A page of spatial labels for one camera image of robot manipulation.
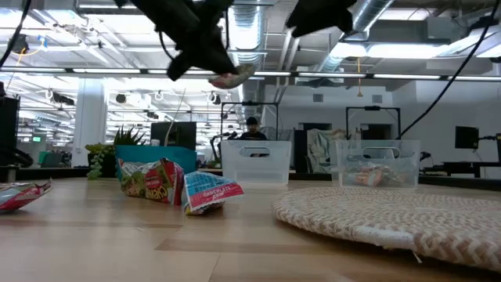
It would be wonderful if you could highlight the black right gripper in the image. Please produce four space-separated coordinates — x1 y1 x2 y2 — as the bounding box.
285 0 358 39

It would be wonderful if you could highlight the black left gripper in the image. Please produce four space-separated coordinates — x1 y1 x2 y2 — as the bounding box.
114 0 240 82

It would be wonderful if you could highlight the blue granola bar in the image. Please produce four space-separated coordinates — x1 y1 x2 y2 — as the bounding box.
182 170 245 216
207 63 256 90

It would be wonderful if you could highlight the orange green granola bar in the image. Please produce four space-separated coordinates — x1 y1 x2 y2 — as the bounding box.
344 162 408 187

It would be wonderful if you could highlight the red green granola bar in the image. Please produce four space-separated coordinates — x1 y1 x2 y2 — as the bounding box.
117 157 186 206
0 179 54 215

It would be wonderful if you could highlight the black computer monitor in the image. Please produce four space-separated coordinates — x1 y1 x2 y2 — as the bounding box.
150 121 198 152

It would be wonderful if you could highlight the person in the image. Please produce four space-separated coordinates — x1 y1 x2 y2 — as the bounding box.
239 116 269 142

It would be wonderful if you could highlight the blue plastic bin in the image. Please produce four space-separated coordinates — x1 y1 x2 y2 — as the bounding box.
114 145 198 182

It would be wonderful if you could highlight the clear plastic bin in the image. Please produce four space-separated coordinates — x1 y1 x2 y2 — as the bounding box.
335 139 421 189
219 139 293 186

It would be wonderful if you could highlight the green potted plant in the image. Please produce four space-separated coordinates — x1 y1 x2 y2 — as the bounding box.
85 125 146 181

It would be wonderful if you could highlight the white building column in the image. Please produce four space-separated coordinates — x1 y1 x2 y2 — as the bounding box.
70 77 109 168

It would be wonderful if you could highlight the draped light cloth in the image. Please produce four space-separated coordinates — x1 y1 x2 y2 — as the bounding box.
306 128 347 174

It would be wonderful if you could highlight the small black monitor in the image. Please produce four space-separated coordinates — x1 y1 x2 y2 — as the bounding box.
454 125 480 150

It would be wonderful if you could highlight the round woven placemat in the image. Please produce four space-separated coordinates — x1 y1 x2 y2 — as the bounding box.
270 186 501 273

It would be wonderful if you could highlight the silver air duct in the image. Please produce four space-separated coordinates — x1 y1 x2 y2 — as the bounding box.
229 0 271 118

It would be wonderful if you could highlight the black robot station frame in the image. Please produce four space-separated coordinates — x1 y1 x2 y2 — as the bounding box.
345 105 402 141
220 100 279 143

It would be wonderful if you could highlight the black hanging cable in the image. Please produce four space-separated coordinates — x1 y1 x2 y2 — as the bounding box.
395 0 501 141

